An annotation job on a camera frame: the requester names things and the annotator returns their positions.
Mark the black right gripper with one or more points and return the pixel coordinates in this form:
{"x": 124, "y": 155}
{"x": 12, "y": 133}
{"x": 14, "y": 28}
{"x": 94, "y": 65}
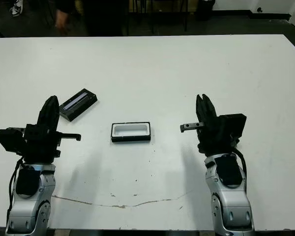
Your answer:
{"x": 214, "y": 137}

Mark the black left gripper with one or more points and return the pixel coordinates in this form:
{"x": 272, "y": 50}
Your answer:
{"x": 41, "y": 147}

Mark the black box lid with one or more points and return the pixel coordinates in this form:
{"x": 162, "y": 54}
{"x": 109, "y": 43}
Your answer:
{"x": 83, "y": 103}

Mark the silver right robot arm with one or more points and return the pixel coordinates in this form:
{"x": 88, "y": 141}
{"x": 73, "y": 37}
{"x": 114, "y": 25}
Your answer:
{"x": 236, "y": 209}

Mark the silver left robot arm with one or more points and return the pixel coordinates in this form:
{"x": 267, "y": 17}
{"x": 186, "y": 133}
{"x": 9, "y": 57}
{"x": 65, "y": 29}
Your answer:
{"x": 27, "y": 211}

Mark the black box base white insert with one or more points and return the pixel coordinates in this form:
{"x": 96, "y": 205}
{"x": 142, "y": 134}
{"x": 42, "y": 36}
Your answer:
{"x": 130, "y": 139}

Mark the bare person's hand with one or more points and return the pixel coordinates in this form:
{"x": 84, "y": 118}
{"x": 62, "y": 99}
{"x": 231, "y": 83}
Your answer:
{"x": 62, "y": 20}

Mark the black waste bin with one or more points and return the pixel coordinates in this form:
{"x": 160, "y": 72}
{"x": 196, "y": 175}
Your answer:
{"x": 206, "y": 9}

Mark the person in dark clothes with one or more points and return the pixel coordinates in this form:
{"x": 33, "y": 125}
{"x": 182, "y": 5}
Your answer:
{"x": 100, "y": 19}

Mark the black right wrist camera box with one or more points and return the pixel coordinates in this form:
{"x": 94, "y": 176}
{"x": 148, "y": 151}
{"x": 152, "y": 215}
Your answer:
{"x": 233, "y": 124}

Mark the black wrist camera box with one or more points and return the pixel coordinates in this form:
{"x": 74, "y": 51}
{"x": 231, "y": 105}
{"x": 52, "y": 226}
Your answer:
{"x": 233, "y": 124}
{"x": 9, "y": 140}

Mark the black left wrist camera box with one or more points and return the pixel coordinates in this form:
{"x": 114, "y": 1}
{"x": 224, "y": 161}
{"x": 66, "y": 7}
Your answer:
{"x": 9, "y": 140}

